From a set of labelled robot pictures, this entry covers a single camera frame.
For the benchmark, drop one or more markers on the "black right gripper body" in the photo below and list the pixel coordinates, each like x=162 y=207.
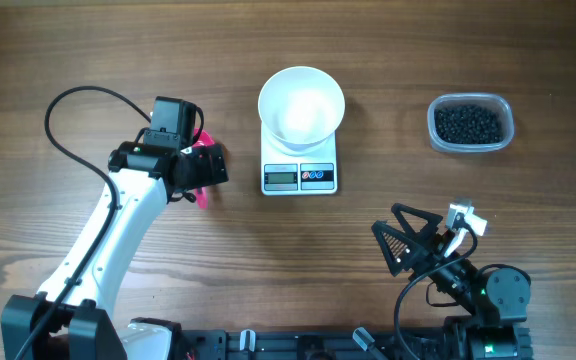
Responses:
x=457 y=272

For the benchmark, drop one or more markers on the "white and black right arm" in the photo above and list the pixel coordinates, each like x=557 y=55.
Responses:
x=495 y=297

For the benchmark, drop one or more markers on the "black beans in container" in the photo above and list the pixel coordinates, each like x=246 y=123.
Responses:
x=468 y=125

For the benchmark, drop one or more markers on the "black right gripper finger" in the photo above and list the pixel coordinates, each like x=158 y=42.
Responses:
x=401 y=248
x=430 y=228

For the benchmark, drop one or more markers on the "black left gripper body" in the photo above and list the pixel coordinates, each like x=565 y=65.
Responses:
x=200 y=171

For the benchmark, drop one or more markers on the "white bowl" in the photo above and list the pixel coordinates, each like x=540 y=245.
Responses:
x=301 y=105

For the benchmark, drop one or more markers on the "clear plastic container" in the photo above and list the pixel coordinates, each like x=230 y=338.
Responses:
x=490 y=101

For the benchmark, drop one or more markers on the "white digital kitchen scale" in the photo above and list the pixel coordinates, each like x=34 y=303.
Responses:
x=286 y=171

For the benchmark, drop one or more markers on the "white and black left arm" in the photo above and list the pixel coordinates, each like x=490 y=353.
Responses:
x=70 y=315

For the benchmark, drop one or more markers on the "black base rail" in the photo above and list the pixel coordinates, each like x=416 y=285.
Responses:
x=318 y=345

